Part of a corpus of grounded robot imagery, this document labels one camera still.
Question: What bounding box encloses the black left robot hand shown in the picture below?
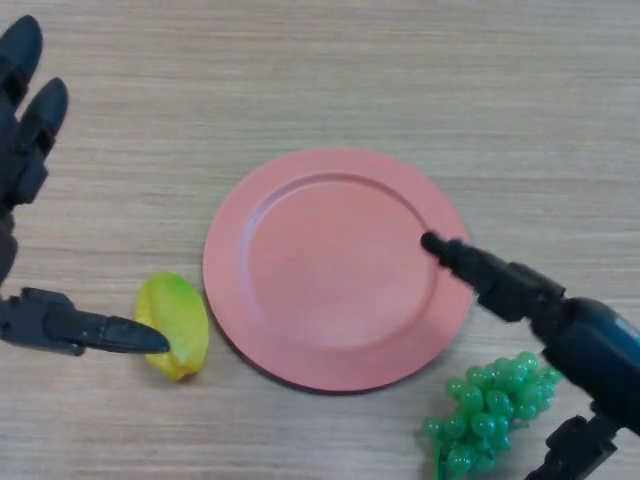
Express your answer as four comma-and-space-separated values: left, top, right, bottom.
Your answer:
0, 14, 171, 357

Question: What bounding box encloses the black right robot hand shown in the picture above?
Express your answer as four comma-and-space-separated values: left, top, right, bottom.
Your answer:
420, 231, 640, 480

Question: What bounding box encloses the green grape bunch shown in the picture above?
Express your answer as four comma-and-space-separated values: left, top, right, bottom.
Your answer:
422, 351, 564, 480

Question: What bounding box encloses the pink round plate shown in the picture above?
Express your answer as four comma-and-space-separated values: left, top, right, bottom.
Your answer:
202, 146, 472, 396

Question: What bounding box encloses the yellow green starfruit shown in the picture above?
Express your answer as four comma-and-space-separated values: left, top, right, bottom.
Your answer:
135, 271, 210, 384

